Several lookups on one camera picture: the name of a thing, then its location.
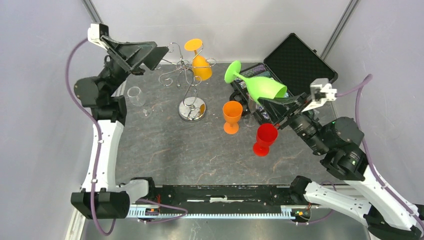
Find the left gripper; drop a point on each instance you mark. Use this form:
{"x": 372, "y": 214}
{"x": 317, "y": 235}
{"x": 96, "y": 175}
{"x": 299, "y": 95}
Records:
{"x": 139, "y": 50}

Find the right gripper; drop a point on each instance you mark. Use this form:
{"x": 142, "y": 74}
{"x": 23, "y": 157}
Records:
{"x": 278, "y": 107}

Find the green wine glass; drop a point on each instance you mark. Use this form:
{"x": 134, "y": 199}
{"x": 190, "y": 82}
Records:
{"x": 257, "y": 86}

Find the red wine glass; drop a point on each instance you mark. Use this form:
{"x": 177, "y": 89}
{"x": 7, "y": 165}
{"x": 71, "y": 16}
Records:
{"x": 266, "y": 135}

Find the clear wine glass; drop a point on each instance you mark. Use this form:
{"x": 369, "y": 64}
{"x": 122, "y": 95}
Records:
{"x": 138, "y": 99}
{"x": 249, "y": 120}

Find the clear wine glass front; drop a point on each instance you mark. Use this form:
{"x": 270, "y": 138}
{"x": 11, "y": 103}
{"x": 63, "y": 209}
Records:
{"x": 138, "y": 99}

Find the orange wine glass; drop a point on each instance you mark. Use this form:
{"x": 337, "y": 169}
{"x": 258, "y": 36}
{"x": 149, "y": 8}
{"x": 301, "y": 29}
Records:
{"x": 232, "y": 112}

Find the yellow wine glass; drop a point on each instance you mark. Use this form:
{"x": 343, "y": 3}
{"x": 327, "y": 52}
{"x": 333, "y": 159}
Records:
{"x": 200, "y": 66}

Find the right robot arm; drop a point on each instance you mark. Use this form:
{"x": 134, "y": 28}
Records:
{"x": 386, "y": 214}

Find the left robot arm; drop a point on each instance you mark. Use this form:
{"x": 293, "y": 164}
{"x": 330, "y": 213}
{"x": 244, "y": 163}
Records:
{"x": 100, "y": 198}

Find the chrome wine glass rack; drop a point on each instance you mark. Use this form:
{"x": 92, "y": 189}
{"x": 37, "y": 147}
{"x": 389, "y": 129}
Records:
{"x": 192, "y": 108}

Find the black poker chip case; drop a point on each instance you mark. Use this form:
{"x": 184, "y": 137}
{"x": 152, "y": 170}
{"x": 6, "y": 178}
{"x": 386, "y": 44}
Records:
{"x": 293, "y": 64}

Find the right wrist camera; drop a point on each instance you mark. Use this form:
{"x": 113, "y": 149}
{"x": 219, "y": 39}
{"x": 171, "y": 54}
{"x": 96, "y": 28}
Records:
{"x": 321, "y": 91}

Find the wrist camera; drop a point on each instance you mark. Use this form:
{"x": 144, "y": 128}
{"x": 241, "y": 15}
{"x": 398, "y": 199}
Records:
{"x": 95, "y": 32}
{"x": 321, "y": 91}

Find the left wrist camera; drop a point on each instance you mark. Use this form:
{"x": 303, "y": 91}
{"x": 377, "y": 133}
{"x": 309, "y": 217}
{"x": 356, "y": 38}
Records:
{"x": 95, "y": 32}

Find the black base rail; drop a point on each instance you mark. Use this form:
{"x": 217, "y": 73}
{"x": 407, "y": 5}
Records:
{"x": 221, "y": 202}

